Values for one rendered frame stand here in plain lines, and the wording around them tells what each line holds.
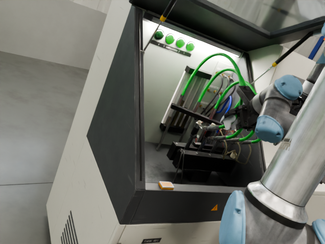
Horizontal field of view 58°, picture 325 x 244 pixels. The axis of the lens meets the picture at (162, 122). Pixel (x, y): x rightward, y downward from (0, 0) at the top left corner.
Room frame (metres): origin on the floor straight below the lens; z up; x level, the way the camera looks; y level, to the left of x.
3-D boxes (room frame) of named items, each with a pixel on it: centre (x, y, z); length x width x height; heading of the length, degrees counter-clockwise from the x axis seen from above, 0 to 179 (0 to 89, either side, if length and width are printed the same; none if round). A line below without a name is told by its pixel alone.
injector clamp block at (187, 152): (1.29, -0.25, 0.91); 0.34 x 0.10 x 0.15; 125
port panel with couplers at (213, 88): (1.58, -0.20, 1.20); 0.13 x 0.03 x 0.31; 125
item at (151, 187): (1.03, -0.28, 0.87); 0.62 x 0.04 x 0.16; 125
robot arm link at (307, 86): (1.04, -0.43, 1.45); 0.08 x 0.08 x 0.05
